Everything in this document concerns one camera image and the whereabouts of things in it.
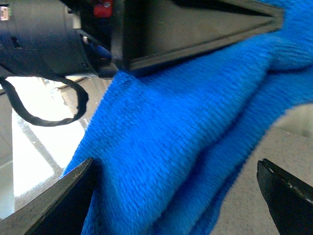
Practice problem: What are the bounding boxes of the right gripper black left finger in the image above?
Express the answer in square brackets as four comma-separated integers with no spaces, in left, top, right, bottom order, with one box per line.
[0,158,95,235]

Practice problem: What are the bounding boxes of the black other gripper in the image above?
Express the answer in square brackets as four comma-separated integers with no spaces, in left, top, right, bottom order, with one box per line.
[0,0,117,78]

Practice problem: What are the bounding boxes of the black cable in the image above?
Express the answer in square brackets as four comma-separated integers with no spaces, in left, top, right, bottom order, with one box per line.
[0,76,89,127]

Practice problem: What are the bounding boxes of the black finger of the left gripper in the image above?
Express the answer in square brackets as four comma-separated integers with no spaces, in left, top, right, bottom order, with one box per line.
[111,0,284,72]

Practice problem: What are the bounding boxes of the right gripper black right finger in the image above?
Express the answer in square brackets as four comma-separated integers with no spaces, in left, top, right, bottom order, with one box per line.
[257,159,313,235]

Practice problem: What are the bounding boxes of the blue microfiber towel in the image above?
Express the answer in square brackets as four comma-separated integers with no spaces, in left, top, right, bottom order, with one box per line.
[65,0,313,235]

